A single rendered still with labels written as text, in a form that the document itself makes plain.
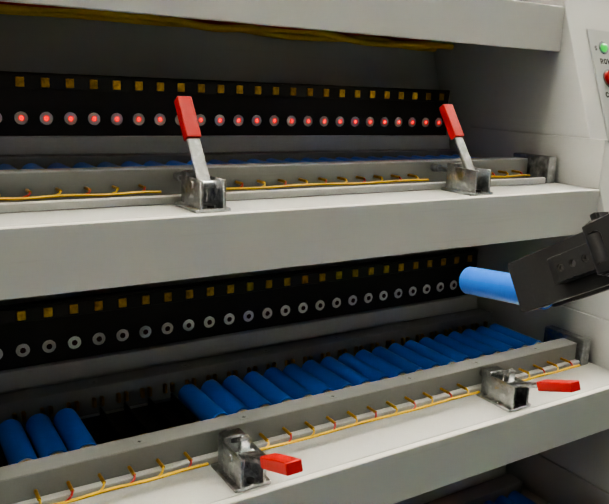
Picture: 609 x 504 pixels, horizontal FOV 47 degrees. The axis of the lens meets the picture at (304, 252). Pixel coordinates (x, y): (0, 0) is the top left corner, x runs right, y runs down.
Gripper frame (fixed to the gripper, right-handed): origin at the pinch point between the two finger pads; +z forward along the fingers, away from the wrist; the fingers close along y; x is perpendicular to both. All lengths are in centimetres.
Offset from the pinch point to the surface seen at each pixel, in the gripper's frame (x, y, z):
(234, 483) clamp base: 7.5, 13.6, 21.9
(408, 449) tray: 8.4, -0.6, 21.0
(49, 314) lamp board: -8.4, 22.0, 33.0
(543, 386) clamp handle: 6.3, -13.5, 17.9
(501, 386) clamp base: 5.6, -13.0, 22.1
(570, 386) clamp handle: 6.8, -13.6, 15.2
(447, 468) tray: 10.8, -5.0, 22.5
